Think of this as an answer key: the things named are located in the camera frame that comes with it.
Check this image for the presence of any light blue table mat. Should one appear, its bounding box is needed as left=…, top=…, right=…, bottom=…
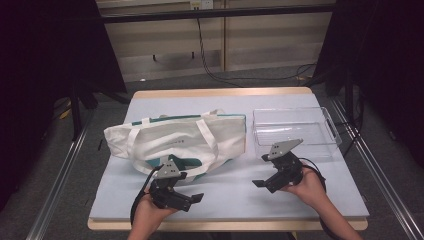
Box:
left=89, top=93, right=370, bottom=223

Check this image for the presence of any white canvas tote bag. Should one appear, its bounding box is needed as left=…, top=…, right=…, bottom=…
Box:
left=103, top=108, right=248, bottom=183

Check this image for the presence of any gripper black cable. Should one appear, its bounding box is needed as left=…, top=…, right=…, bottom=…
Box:
left=298, top=157, right=338, bottom=240
left=129, top=166, right=165, bottom=226

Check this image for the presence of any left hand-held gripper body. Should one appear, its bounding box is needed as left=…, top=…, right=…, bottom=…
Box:
left=148, top=159, right=195, bottom=213

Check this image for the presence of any person's left hand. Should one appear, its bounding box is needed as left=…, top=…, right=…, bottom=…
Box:
left=132, top=192, right=178, bottom=229

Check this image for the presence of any wooden table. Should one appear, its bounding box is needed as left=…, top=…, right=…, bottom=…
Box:
left=87, top=86, right=370, bottom=232

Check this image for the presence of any person's right hand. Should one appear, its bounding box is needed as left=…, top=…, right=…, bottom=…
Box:
left=280, top=165, right=330, bottom=208

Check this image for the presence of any black metal stand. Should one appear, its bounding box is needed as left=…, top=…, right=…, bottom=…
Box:
left=68, top=78, right=99, bottom=142

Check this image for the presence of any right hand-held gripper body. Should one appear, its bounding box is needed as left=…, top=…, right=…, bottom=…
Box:
left=264, top=138, right=305, bottom=194

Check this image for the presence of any black horizontal bar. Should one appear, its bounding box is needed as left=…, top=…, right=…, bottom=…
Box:
left=99, top=4, right=336, bottom=24

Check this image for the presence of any clear plastic container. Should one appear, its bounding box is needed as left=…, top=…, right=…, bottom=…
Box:
left=251, top=106, right=343, bottom=160

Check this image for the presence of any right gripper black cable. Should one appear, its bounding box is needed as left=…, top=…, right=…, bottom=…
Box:
left=298, top=157, right=338, bottom=240

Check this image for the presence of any white wall socket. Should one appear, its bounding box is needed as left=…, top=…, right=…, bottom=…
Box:
left=189, top=0, right=214, bottom=10

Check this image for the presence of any dark curtain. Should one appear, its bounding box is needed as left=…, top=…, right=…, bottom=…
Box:
left=0, top=0, right=128, bottom=212
left=313, top=0, right=424, bottom=169

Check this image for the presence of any metal floor rail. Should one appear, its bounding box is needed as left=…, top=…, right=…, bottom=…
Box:
left=25, top=109, right=97, bottom=240
left=329, top=97, right=424, bottom=240

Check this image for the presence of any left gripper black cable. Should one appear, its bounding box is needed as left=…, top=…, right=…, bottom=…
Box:
left=129, top=166, right=165, bottom=226

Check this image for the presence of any black floor cable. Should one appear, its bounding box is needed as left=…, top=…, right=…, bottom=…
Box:
left=195, top=18, right=318, bottom=88

